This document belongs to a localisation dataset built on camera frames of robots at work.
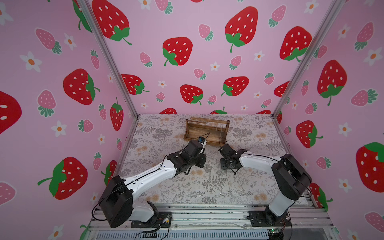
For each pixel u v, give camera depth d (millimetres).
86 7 675
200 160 719
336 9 688
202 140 717
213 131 1198
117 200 404
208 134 1120
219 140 1030
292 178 472
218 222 733
